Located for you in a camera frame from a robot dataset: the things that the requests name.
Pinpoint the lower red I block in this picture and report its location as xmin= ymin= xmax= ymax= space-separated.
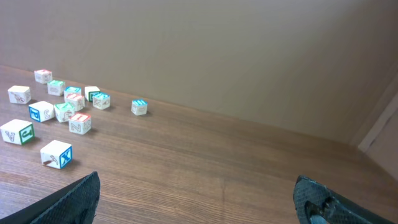
xmin=68 ymin=113 xmax=91 ymax=135

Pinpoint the plain top green-side block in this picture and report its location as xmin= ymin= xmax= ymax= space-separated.
xmin=84 ymin=86 xmax=101 ymax=102

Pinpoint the green Z letter block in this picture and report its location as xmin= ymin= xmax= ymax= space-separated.
xmin=47 ymin=80 xmax=65 ymax=96

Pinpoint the white block blue X side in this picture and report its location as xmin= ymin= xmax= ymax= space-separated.
xmin=40 ymin=140 xmax=73 ymax=169

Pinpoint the yellow top block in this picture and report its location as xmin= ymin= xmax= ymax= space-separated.
xmin=8 ymin=85 xmax=32 ymax=104

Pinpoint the green N letter block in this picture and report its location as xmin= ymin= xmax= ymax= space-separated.
xmin=54 ymin=103 xmax=75 ymax=123

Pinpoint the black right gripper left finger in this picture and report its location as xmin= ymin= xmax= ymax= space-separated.
xmin=1 ymin=171 xmax=100 ymax=224

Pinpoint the white block green J side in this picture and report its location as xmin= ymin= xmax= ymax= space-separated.
xmin=1 ymin=119 xmax=35 ymax=145

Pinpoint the blue L letter block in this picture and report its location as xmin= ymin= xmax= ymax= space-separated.
xmin=64 ymin=86 xmax=81 ymax=97

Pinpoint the red Y letter block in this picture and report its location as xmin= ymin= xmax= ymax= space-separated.
xmin=34 ymin=69 xmax=53 ymax=84

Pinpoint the blue D letter block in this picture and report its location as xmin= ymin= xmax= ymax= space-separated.
xmin=92 ymin=92 xmax=110 ymax=110

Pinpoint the upper red I block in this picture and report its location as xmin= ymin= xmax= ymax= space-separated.
xmin=65 ymin=93 xmax=85 ymax=111

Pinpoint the blue lone letter block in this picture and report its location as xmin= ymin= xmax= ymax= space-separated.
xmin=131 ymin=99 xmax=148 ymax=116

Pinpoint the red i block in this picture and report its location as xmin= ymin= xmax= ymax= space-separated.
xmin=65 ymin=93 xmax=85 ymax=111
xmin=68 ymin=113 xmax=91 ymax=135

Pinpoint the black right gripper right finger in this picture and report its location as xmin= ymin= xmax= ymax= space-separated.
xmin=293 ymin=175 xmax=393 ymax=224

